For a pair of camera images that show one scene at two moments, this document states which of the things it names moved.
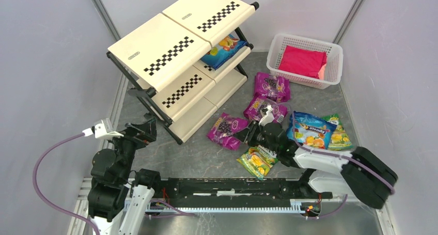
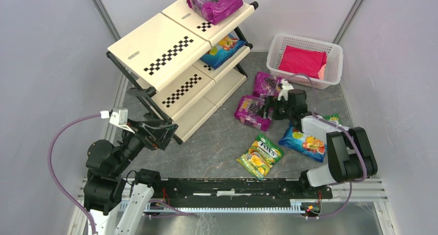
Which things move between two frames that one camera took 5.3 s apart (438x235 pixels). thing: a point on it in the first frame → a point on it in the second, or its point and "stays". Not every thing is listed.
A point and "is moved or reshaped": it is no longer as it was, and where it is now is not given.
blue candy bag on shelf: x=220 y=51 stays
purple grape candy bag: x=221 y=132 → x=214 y=3
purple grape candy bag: x=275 y=88 stays
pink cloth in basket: x=302 y=62 stays
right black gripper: x=253 y=133 → x=274 y=107
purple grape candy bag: x=252 y=111 is moved or reshaped
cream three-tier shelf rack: x=188 y=61 stays
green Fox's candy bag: x=259 y=160 stays
